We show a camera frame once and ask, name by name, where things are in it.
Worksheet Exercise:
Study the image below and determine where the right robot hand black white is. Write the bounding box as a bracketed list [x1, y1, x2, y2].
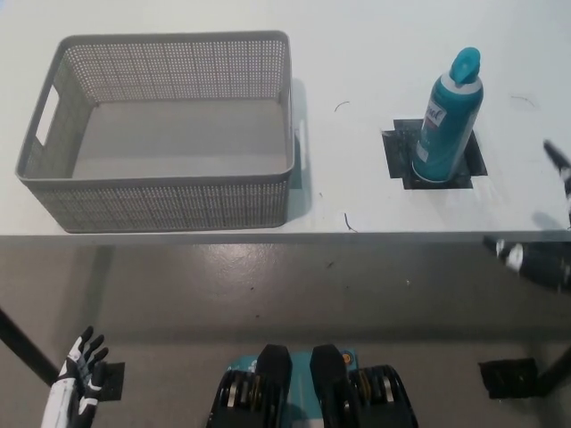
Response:
[483, 139, 571, 296]

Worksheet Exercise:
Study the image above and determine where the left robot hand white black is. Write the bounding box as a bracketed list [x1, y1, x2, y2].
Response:
[39, 325, 111, 428]

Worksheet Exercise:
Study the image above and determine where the teal air freshener spray can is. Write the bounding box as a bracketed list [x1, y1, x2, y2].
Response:
[410, 46, 484, 184]

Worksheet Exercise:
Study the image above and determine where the black table leg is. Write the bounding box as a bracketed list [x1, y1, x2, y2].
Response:
[0, 306, 60, 390]
[536, 324, 571, 399]

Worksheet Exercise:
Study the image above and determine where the black tape patch on table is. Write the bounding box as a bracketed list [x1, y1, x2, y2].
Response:
[381, 118, 488, 191]

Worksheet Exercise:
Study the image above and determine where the robot torso black teal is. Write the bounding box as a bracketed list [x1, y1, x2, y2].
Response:
[206, 342, 420, 428]

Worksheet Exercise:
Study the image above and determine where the grey perforated plastic basket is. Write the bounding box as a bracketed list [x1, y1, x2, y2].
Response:
[13, 29, 307, 235]

